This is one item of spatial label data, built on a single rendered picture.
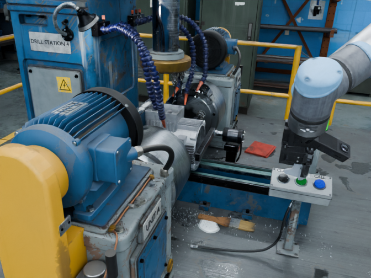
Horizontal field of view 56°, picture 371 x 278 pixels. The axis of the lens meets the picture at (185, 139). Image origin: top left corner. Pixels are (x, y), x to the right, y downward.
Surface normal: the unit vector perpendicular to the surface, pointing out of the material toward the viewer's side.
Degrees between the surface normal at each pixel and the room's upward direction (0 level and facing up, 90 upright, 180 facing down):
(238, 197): 90
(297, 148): 24
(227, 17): 90
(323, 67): 28
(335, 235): 0
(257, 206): 90
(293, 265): 0
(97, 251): 90
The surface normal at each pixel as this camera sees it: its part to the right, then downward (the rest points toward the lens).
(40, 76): -0.29, 0.40
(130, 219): 0.03, -0.91
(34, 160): 0.63, -0.61
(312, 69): -0.16, -0.63
